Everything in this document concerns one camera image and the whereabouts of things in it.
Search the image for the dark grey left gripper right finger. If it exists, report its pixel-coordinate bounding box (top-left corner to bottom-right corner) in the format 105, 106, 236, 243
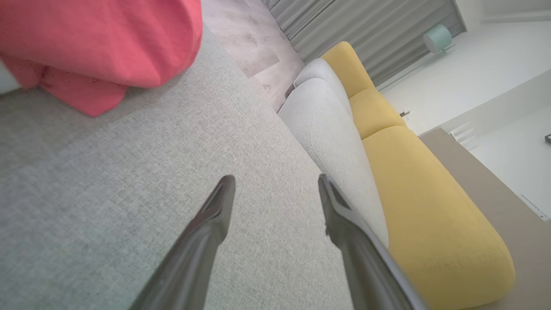
317, 173, 429, 310

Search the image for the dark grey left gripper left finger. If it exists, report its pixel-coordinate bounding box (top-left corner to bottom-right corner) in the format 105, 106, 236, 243
128, 174, 236, 310

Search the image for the red basketball shorts white stripe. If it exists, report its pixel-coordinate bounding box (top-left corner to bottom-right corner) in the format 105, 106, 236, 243
0, 0, 204, 118

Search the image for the yellow sofa back cushion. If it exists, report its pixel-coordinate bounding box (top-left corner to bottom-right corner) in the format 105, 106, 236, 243
362, 125, 516, 310
320, 41, 376, 99
348, 88, 408, 141

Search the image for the grey fabric sofa seat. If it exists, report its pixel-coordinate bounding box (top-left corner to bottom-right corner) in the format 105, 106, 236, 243
0, 25, 359, 310

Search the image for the light grey sofa seat cushion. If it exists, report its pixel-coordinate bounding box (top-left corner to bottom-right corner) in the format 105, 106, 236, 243
278, 58, 390, 250

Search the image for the mint green round lamp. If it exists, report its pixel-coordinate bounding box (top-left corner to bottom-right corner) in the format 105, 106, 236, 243
423, 24, 454, 56

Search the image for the grey pleated curtain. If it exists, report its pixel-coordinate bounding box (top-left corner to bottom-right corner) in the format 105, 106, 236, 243
260, 0, 468, 87

